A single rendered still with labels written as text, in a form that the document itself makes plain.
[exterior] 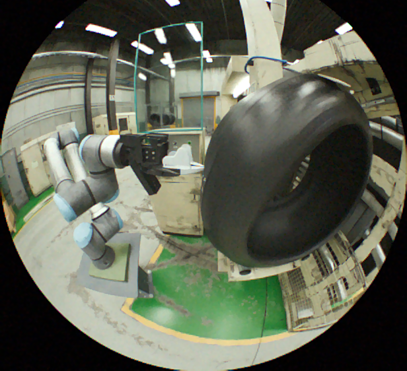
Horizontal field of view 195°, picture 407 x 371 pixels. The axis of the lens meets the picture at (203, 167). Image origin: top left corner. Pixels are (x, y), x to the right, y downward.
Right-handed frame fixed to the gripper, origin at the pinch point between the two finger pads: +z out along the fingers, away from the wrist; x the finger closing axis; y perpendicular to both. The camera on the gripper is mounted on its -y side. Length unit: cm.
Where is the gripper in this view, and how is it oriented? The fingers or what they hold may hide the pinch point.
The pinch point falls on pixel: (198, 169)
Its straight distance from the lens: 27.7
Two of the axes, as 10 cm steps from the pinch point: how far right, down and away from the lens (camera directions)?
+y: 1.2, -9.1, -4.0
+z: 9.9, 1.3, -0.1
